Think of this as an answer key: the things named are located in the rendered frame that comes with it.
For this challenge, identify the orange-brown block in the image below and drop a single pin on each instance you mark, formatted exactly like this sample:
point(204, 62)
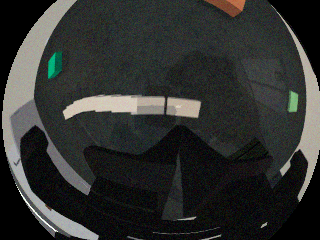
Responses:
point(232, 7)

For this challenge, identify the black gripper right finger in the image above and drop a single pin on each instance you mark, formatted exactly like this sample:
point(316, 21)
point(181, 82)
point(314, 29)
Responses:
point(204, 171)

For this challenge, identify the grey domino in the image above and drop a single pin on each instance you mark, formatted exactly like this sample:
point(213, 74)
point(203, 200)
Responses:
point(66, 114)
point(183, 107)
point(78, 106)
point(121, 103)
point(147, 104)
point(103, 103)
point(88, 103)
point(71, 110)

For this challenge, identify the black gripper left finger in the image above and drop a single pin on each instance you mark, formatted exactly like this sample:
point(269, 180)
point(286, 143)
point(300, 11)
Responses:
point(152, 170)

